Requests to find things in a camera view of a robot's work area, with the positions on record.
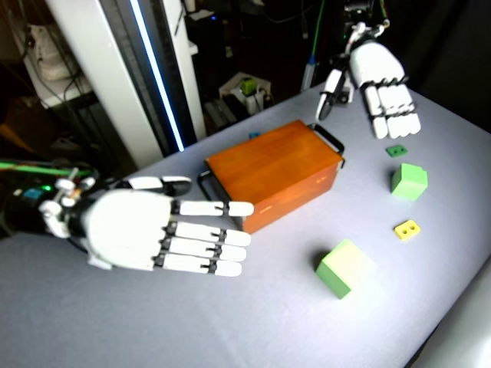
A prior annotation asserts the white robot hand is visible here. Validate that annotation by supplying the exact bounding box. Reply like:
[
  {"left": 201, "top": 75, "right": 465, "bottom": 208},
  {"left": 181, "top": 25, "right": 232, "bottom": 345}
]
[
  {"left": 315, "top": 41, "right": 422, "bottom": 140},
  {"left": 84, "top": 175, "right": 255, "bottom": 278}
]

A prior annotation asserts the wooden box with black handles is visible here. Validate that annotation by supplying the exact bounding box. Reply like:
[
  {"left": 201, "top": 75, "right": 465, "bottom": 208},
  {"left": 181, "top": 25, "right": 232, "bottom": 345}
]
[{"left": 197, "top": 119, "right": 346, "bottom": 235}]

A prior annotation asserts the white and blue plug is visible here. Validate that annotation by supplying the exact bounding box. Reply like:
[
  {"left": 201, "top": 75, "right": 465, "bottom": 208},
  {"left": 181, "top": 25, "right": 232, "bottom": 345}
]
[{"left": 299, "top": 63, "right": 319, "bottom": 91}]

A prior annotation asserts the grey table cloth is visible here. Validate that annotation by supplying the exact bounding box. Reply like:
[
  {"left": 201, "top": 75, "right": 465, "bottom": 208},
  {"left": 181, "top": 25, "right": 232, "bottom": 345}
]
[{"left": 0, "top": 74, "right": 491, "bottom": 368}]

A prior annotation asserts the dark and white sneaker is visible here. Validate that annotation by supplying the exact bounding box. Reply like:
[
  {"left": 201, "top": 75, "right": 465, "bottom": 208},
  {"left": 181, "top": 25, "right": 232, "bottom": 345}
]
[{"left": 48, "top": 136, "right": 84, "bottom": 153}]

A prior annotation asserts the light green house-shaped block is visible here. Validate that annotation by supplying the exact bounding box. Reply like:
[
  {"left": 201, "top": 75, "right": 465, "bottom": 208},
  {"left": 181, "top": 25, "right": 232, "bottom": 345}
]
[{"left": 390, "top": 162, "right": 429, "bottom": 201}]

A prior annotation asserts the white device with green part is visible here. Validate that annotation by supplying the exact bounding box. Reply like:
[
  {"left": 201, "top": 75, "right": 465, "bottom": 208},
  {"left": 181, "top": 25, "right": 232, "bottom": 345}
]
[{"left": 218, "top": 71, "right": 275, "bottom": 116}]

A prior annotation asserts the white column with blue light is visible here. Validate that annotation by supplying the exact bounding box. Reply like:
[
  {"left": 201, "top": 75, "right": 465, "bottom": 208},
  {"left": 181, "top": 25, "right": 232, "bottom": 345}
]
[{"left": 44, "top": 0, "right": 206, "bottom": 169}]

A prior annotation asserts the small yellow two-hole block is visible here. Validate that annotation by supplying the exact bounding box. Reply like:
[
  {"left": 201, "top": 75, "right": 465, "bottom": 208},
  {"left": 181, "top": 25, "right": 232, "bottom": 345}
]
[{"left": 394, "top": 218, "right": 422, "bottom": 242}]

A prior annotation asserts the white shoe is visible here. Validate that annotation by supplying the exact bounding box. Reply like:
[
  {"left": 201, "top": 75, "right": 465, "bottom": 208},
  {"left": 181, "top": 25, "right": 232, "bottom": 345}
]
[{"left": 22, "top": 23, "right": 84, "bottom": 81}]

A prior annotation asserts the large light green cube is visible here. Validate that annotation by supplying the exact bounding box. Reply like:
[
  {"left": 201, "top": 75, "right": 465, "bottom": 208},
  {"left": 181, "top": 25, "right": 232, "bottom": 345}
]
[{"left": 315, "top": 238, "right": 379, "bottom": 300}]

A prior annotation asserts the green cable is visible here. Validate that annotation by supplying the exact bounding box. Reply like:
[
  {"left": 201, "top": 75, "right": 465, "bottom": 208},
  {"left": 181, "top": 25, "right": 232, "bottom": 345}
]
[{"left": 308, "top": 0, "right": 327, "bottom": 64}]

